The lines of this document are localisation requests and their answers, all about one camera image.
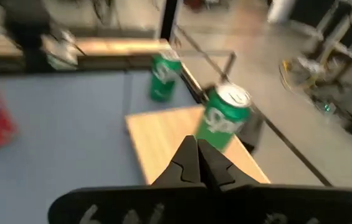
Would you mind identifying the green Sprite can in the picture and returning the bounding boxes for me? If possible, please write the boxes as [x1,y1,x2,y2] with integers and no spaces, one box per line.
[194,82,253,153]
[149,49,183,103]

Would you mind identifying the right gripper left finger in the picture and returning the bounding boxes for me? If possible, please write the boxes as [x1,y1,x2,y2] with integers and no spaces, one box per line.
[152,135,201,187]

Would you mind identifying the black stanchion white base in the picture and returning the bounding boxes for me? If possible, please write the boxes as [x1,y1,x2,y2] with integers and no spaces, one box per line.
[159,0,180,41]

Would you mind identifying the blue-grey table mat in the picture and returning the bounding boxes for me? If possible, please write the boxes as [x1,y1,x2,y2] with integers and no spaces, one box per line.
[0,70,201,224]

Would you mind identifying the white bin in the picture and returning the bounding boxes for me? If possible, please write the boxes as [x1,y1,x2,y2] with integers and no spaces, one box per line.
[267,0,297,24]

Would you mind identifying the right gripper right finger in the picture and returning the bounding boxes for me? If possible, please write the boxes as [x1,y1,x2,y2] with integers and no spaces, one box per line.
[197,138,260,188]

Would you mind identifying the wooden shelf black metal legs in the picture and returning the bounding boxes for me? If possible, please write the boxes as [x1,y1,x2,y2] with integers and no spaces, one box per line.
[125,23,272,185]

